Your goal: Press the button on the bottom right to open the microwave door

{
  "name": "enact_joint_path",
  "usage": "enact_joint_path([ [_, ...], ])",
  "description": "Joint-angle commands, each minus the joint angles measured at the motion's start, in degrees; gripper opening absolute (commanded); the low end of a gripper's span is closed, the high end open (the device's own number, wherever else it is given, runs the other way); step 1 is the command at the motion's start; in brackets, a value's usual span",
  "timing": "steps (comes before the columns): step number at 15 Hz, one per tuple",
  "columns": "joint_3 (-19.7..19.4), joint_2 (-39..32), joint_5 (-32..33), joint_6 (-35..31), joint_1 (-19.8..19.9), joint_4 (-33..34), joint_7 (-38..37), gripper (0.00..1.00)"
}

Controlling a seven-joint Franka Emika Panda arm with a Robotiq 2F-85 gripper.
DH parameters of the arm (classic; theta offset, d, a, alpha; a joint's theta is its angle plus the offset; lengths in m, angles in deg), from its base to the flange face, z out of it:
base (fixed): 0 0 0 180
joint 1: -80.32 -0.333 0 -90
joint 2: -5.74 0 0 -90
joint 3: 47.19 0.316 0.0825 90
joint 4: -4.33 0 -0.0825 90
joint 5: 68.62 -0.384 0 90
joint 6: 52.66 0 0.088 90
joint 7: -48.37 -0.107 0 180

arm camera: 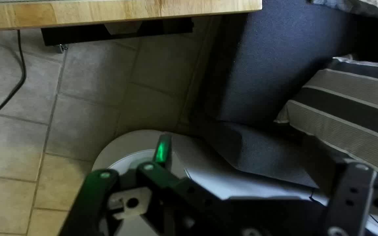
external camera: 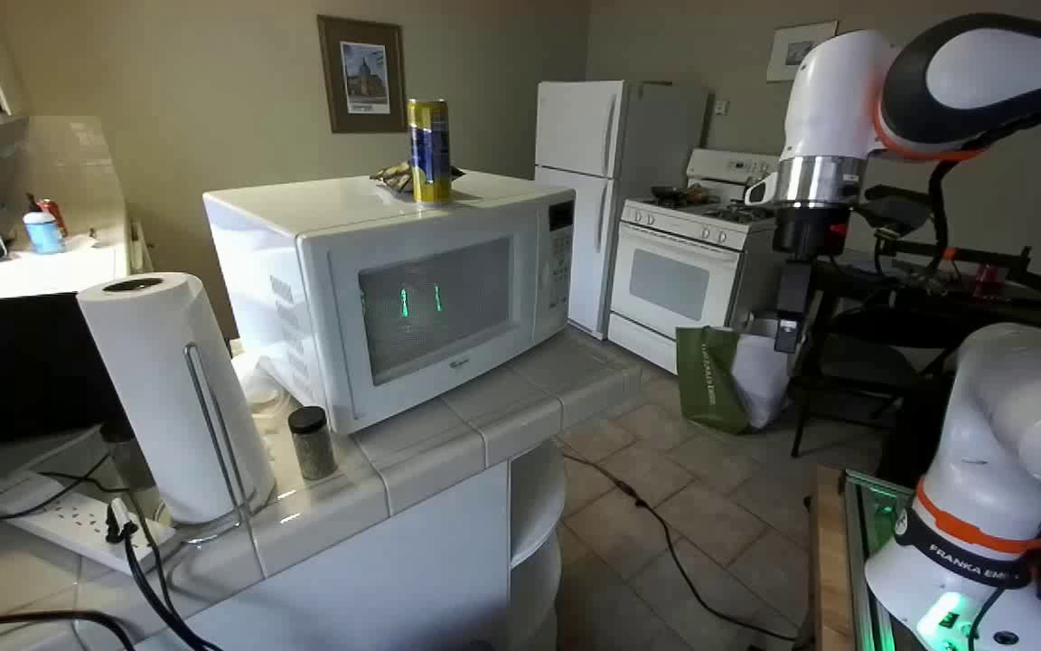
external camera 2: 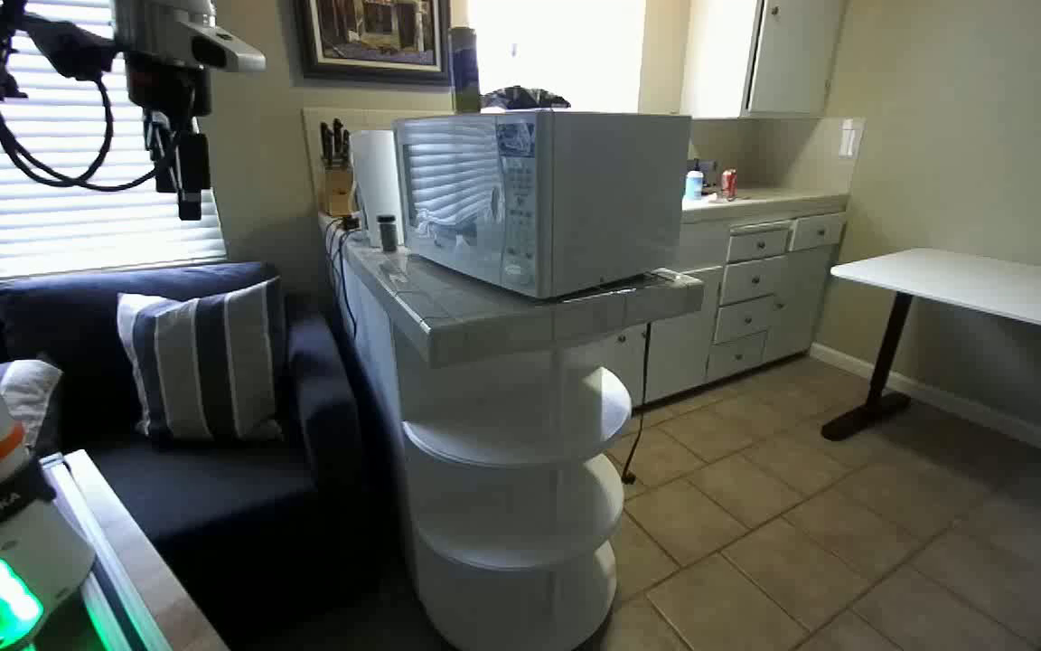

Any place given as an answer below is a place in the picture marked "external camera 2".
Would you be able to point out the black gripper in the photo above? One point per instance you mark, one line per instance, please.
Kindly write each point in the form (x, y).
(163, 89)

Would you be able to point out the white microwave oven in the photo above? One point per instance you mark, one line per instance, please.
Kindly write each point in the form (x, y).
(604, 192)

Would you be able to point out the white window blinds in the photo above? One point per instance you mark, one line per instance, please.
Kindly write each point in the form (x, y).
(63, 229)

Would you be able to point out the wooden knife block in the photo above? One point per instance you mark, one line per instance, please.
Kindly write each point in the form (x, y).
(338, 192)

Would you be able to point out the white paper towel roll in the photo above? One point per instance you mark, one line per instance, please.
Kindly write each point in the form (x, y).
(375, 169)

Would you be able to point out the blue white striped pillow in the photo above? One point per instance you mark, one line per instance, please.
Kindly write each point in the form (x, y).
(199, 364)

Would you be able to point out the small dark-lid jar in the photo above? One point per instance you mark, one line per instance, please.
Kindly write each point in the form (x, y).
(390, 238)

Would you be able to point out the plain white pillow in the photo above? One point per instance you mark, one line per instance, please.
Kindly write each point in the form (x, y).
(28, 392)

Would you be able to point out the blue yellow spray can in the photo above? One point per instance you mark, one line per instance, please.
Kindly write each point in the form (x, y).
(465, 75)

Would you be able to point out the navy blue sofa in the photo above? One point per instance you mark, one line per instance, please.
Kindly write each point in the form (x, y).
(234, 509)

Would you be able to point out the small dark item pile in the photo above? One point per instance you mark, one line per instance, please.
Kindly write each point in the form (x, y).
(526, 100)

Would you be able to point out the white tiled counter shelf unit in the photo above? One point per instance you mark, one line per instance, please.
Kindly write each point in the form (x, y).
(509, 509)

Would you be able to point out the red drink can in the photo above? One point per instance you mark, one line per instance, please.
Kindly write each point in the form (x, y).
(728, 186)

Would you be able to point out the white kitchen cabinet unit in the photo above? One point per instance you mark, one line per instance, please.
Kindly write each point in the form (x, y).
(761, 292)

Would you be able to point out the white desk with black leg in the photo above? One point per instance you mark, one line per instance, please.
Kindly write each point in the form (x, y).
(977, 282)

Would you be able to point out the dark framed wall picture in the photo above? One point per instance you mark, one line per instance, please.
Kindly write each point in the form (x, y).
(379, 29)

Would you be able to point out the white upper wall cabinet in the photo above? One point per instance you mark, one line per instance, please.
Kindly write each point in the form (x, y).
(787, 54)

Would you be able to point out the white wall outlet plate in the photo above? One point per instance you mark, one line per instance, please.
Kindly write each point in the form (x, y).
(851, 134)

